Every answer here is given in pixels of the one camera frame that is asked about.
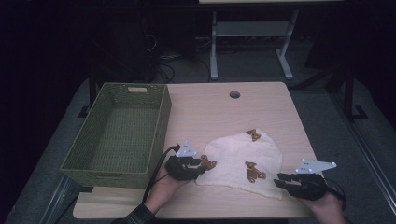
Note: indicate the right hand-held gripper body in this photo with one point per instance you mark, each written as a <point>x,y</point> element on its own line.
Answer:
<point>309,185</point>

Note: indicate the green woven basket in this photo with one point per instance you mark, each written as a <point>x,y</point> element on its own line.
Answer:
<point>118,137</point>

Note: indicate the white metal stand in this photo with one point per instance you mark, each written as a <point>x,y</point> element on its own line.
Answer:
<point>249,29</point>

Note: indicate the person's left hand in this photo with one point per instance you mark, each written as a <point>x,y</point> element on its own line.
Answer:
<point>165,193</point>

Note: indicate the black stand with foot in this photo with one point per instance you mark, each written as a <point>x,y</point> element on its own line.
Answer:
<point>350,99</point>
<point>90,93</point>

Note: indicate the aluminium rail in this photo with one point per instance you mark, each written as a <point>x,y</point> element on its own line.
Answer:
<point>57,199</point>
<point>367,155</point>

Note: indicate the white bear-print cloth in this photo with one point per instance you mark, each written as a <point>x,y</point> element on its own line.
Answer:
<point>239,161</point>

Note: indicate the person's right hand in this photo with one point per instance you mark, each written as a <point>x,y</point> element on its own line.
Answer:
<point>327,210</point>

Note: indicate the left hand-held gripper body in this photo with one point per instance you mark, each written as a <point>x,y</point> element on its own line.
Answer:
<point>180,169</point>

